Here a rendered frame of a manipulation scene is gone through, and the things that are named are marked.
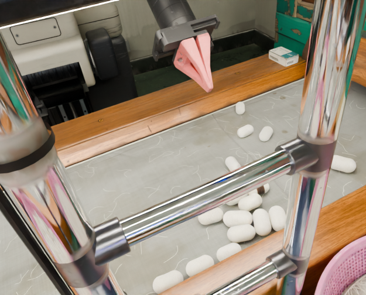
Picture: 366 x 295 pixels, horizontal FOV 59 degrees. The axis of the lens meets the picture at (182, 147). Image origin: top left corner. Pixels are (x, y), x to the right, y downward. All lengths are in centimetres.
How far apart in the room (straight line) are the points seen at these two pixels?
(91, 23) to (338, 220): 106
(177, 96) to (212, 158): 19
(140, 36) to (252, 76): 189
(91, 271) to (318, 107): 14
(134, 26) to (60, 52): 158
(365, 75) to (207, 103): 28
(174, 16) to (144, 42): 207
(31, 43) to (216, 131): 62
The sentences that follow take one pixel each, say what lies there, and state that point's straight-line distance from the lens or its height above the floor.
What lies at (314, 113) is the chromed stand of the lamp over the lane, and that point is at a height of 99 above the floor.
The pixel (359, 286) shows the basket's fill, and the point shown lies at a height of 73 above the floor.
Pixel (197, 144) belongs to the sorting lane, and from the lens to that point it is 57.
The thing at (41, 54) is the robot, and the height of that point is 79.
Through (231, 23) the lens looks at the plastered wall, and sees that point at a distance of 280.
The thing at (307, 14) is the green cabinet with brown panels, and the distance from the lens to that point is 79.
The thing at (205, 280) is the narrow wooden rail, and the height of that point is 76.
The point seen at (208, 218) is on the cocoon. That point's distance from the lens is 43.
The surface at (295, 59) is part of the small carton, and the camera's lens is 77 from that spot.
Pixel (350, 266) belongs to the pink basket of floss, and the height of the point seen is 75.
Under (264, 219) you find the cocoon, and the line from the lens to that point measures 43.
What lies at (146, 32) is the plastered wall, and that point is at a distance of 256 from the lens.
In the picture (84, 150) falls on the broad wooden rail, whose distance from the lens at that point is 60.
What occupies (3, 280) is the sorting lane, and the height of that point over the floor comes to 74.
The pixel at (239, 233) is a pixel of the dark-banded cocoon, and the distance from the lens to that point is 41.
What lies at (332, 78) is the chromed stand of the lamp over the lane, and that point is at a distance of 18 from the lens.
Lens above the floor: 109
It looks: 39 degrees down
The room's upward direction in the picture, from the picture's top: 9 degrees counter-clockwise
